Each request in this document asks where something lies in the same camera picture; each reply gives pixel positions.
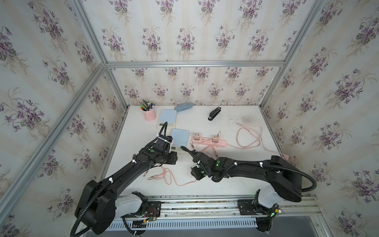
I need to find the pink multi-head charging cable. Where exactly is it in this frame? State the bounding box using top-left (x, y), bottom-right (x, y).
top-left (192, 131), bottom-right (223, 159)

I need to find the pink power strip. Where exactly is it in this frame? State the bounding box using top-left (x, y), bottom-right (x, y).
top-left (192, 137), bottom-right (227, 148)

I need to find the pink charger adapter with prongs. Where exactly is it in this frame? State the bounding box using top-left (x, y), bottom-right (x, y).
top-left (193, 133), bottom-right (201, 141)

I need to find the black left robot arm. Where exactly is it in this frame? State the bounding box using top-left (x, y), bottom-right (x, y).
top-left (70, 122), bottom-right (178, 237)

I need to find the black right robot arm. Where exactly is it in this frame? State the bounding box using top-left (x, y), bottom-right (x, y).
top-left (181, 146), bottom-right (317, 208)

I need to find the pink pen holder cup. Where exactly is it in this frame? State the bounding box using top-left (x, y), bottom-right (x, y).
top-left (143, 109), bottom-right (157, 121)

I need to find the blue fabric pencil case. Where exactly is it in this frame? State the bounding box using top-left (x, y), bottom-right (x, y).
top-left (174, 102), bottom-right (193, 112)

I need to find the coloured pens bundle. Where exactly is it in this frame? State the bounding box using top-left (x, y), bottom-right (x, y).
top-left (139, 99), bottom-right (154, 112)

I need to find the black stapler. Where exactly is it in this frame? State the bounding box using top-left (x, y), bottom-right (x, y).
top-left (208, 107), bottom-right (222, 121)

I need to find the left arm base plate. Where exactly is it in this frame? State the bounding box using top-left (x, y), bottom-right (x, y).
top-left (123, 201), bottom-right (162, 219)

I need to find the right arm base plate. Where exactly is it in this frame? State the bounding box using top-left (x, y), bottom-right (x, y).
top-left (237, 199), bottom-right (279, 217)

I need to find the pink power strip cord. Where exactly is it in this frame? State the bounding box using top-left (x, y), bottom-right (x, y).
top-left (226, 122), bottom-right (291, 161)

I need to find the aluminium rail frame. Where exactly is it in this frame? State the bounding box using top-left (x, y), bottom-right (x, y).
top-left (75, 195), bottom-right (323, 223)

